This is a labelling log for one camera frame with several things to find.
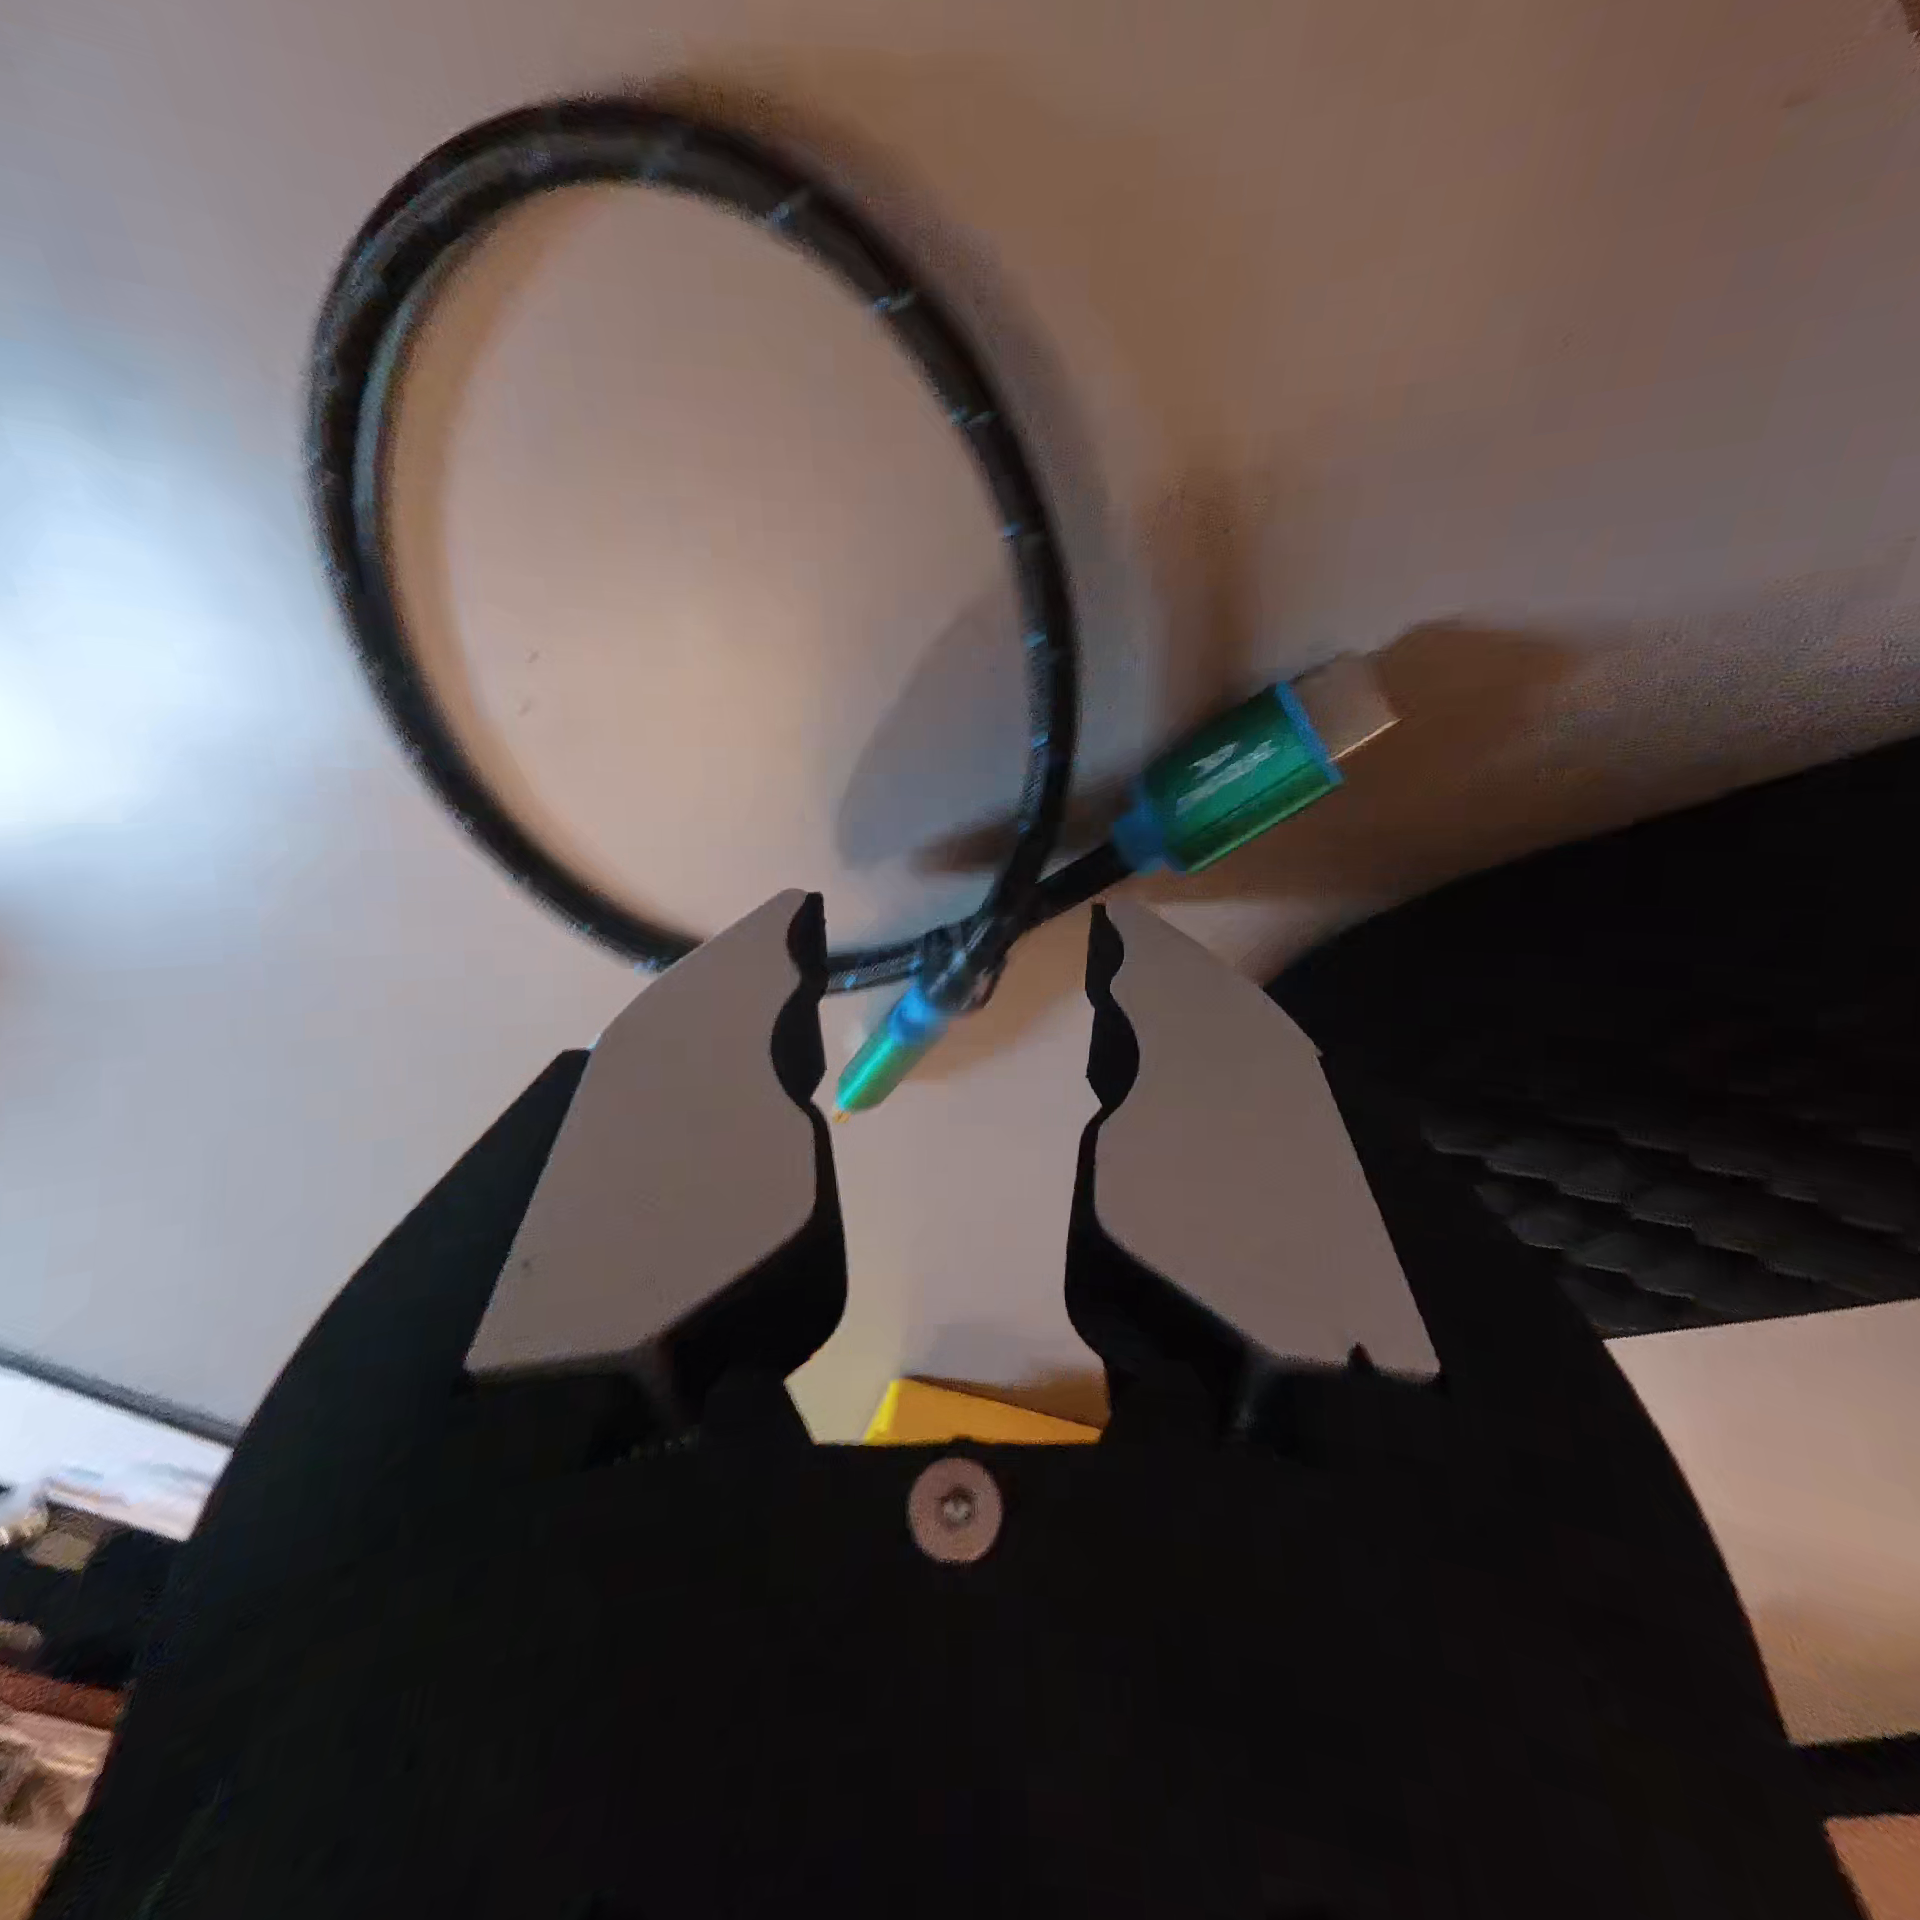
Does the yellow plastic bin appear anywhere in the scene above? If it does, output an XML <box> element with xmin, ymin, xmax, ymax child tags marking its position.
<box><xmin>863</xmin><ymin>1376</ymin><xmax>1114</xmax><ymax>1446</ymax></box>

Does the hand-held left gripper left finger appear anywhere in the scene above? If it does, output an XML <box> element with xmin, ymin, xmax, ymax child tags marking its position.
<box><xmin>462</xmin><ymin>890</ymin><xmax>853</xmax><ymax>1425</ymax></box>

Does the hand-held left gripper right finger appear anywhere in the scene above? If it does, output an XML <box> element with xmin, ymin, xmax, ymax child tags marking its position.
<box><xmin>1061</xmin><ymin>899</ymin><xmax>1446</xmax><ymax>1446</ymax></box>

